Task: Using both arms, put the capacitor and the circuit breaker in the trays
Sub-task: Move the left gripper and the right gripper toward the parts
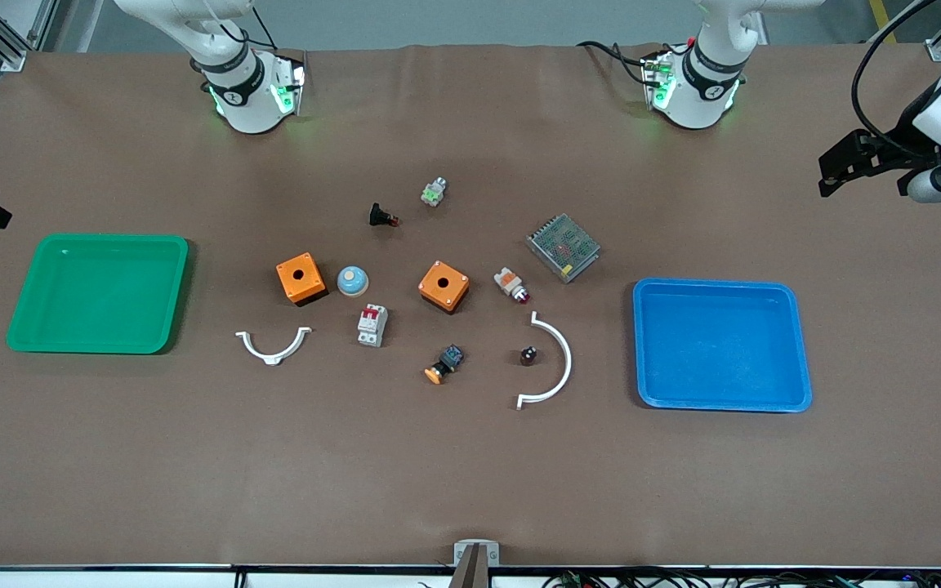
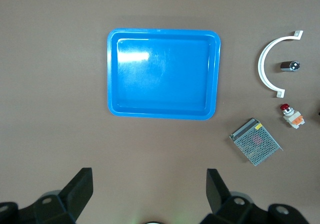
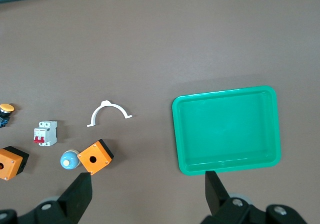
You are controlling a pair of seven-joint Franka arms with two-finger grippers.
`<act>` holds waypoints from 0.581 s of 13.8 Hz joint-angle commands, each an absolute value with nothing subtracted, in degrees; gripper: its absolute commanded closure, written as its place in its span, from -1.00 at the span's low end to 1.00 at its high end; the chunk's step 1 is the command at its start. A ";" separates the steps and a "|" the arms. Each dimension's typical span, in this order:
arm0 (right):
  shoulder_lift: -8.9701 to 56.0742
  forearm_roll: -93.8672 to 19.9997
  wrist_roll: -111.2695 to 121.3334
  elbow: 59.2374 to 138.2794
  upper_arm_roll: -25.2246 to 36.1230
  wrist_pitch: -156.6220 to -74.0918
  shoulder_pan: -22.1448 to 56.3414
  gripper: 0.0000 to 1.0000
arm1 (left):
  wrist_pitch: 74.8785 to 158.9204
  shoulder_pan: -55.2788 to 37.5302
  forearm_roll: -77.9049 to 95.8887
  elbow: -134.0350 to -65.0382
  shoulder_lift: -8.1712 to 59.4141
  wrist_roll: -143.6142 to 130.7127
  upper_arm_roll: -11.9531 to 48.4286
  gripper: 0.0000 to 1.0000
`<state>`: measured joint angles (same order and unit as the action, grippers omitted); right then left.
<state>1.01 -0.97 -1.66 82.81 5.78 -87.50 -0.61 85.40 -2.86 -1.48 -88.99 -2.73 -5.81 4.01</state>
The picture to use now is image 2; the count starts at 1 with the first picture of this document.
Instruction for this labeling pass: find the red indicator light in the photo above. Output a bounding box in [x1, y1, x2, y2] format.
[279, 103, 306, 130]

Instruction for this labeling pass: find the blue plastic tray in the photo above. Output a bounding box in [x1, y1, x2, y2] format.
[106, 28, 222, 121]

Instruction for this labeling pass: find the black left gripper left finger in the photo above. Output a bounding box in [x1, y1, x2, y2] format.
[33, 167, 94, 224]

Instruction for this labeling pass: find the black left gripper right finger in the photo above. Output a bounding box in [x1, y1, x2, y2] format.
[206, 168, 269, 224]

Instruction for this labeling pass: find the metal mesh power supply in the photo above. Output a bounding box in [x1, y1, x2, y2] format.
[229, 117, 284, 166]

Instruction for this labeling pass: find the small chrome cylinder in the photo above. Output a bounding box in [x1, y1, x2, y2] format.
[279, 60, 301, 72]

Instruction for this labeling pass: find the large white curved bracket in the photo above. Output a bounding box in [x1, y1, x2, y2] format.
[257, 30, 304, 99]

